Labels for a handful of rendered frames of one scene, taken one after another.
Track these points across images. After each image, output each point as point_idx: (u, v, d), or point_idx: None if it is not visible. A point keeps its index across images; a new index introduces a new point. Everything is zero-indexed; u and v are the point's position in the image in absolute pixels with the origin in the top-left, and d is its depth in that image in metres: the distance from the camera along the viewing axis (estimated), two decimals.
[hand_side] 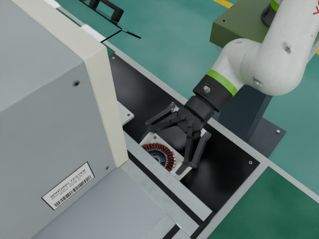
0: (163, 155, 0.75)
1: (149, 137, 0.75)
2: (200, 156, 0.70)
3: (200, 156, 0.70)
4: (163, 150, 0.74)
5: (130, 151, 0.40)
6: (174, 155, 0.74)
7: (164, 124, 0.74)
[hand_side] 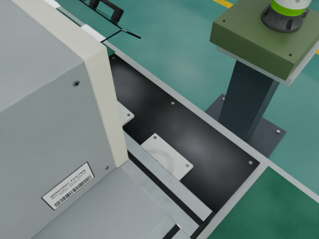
0: None
1: None
2: None
3: None
4: None
5: (130, 151, 0.40)
6: None
7: None
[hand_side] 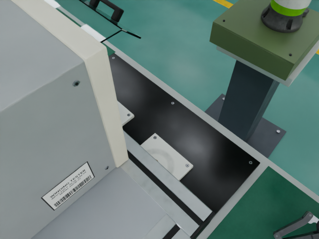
0: None
1: None
2: None
3: None
4: None
5: (130, 151, 0.40)
6: None
7: None
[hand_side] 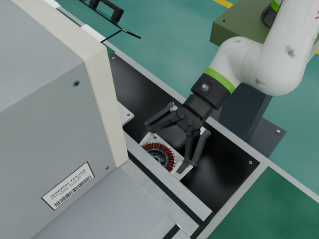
0: None
1: (149, 137, 0.75)
2: (200, 154, 0.70)
3: (200, 154, 0.70)
4: None
5: (130, 151, 0.40)
6: None
7: (164, 124, 0.74)
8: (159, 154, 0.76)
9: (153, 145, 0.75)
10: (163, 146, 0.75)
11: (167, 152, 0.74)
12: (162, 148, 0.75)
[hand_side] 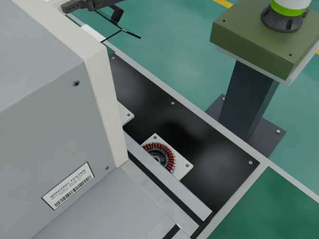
0: None
1: None
2: None
3: None
4: None
5: (130, 151, 0.40)
6: None
7: None
8: (159, 154, 0.76)
9: (153, 145, 0.75)
10: (163, 146, 0.75)
11: (167, 152, 0.74)
12: (162, 148, 0.75)
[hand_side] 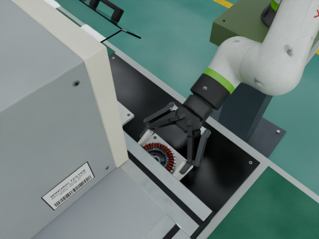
0: None
1: None
2: (153, 114, 0.77)
3: (154, 114, 0.77)
4: None
5: (130, 151, 0.40)
6: None
7: None
8: (159, 154, 0.76)
9: (153, 145, 0.75)
10: (163, 146, 0.75)
11: (167, 152, 0.74)
12: (162, 148, 0.75)
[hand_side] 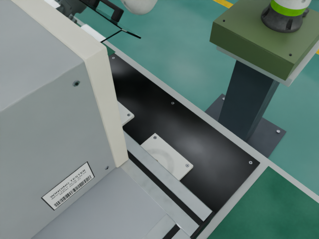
0: None
1: None
2: None
3: None
4: None
5: (130, 151, 0.40)
6: None
7: None
8: None
9: None
10: None
11: None
12: None
